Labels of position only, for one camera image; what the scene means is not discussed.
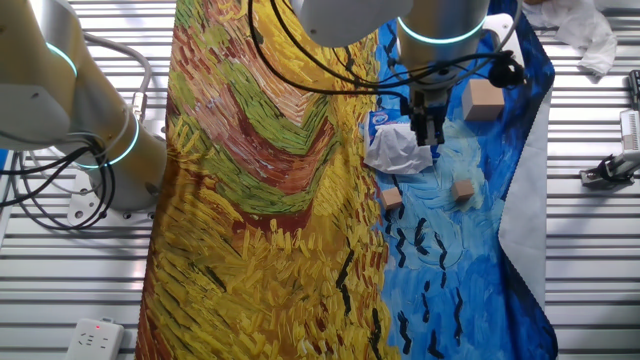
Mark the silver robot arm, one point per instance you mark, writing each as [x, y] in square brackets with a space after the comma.
[100, 115]

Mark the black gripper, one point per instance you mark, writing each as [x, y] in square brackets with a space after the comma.
[429, 105]

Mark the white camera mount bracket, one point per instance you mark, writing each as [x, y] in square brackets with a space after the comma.
[500, 27]

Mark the small wooden cube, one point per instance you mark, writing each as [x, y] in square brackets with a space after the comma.
[463, 190]
[391, 198]

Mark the crumpled white tissue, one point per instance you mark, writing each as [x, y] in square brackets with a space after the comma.
[585, 30]

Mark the large wooden cube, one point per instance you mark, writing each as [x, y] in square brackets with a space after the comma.
[482, 97]

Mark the Van Gogh print tablecloth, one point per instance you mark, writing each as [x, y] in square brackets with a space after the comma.
[260, 200]

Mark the black object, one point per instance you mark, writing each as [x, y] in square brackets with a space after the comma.
[635, 90]

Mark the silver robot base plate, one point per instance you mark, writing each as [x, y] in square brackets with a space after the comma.
[82, 210]

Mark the white ribbed device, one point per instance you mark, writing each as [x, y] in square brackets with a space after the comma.
[631, 131]

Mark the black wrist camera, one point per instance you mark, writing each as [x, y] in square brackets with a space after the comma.
[506, 74]

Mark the blue object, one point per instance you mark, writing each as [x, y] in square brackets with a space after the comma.
[2, 160]

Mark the white power strip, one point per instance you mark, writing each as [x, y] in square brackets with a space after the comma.
[94, 341]

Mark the blue tissue pack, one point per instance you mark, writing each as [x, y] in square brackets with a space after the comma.
[382, 120]

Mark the white paper napkin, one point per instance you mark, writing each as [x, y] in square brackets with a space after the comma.
[395, 152]

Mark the grey metal bracket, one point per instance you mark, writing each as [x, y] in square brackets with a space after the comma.
[600, 176]

